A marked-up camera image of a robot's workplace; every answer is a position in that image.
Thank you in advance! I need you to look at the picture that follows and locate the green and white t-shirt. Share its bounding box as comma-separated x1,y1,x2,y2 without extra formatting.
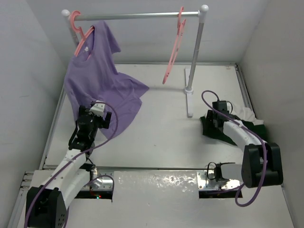
200,104,269,146

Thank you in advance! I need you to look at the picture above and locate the pink plastic hanger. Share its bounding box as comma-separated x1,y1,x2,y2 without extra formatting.
162,6,186,85

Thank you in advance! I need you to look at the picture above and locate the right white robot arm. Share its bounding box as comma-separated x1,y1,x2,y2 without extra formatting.
200,110,284,188

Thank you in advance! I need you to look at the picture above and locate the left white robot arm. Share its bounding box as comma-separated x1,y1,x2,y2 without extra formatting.
24,101,116,228

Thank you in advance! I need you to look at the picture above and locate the purple t-shirt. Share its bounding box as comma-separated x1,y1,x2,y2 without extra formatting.
64,21,149,138

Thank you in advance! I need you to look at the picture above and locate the pink hanger with purple shirt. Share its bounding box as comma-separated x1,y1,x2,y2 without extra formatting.
69,10,95,56

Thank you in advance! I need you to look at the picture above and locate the white and silver clothes rack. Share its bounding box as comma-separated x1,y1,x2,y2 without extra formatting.
61,5,209,118

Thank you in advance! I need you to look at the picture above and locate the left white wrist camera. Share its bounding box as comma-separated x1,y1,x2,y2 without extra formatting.
89,101,105,117

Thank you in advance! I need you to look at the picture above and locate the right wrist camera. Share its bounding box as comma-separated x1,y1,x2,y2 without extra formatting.
212,100,231,114

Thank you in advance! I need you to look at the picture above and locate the silver front mounting rail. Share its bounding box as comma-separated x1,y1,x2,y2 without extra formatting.
20,167,244,190

